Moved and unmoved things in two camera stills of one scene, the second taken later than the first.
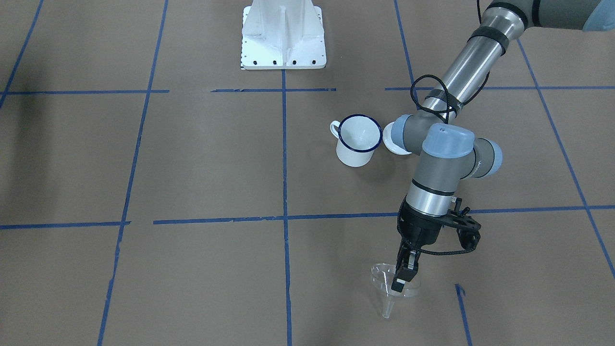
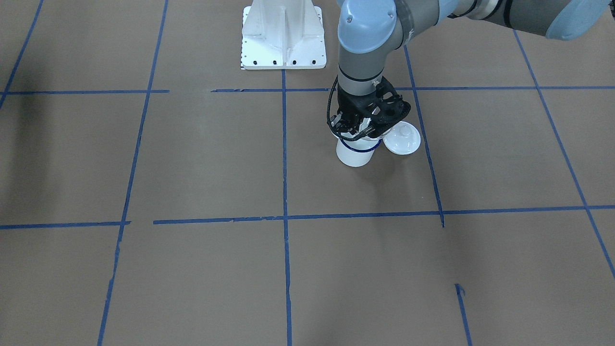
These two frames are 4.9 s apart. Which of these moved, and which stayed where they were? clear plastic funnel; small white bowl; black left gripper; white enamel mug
Moved: clear plastic funnel; black left gripper
Stayed: small white bowl; white enamel mug
